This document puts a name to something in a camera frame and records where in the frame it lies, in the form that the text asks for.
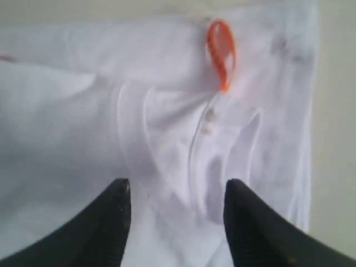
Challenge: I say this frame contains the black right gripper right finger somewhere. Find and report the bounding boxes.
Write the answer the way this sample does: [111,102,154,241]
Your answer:
[224,179,355,266]

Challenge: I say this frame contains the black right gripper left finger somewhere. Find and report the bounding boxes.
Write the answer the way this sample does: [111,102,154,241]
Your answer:
[1,179,131,266]

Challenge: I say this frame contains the white t-shirt red lettering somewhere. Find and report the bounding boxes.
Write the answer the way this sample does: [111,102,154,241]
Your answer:
[1,1,318,266]

